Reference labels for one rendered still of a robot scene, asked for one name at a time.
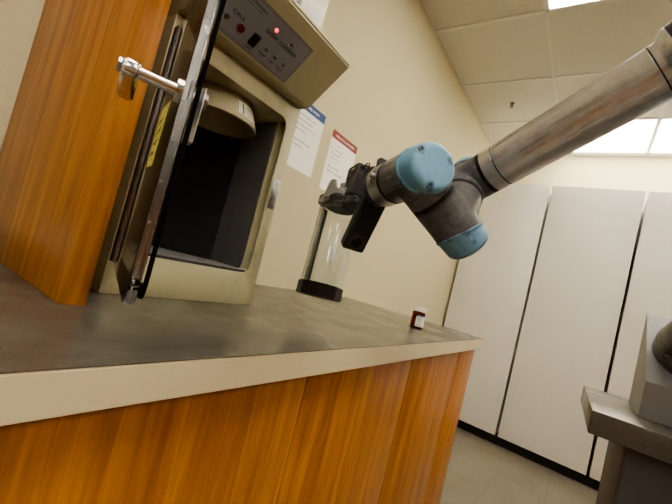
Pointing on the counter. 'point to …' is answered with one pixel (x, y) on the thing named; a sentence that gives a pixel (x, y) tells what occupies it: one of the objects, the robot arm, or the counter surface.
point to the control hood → (317, 67)
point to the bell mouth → (227, 113)
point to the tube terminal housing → (257, 92)
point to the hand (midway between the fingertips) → (339, 212)
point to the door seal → (181, 153)
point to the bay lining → (217, 194)
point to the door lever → (128, 78)
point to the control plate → (269, 19)
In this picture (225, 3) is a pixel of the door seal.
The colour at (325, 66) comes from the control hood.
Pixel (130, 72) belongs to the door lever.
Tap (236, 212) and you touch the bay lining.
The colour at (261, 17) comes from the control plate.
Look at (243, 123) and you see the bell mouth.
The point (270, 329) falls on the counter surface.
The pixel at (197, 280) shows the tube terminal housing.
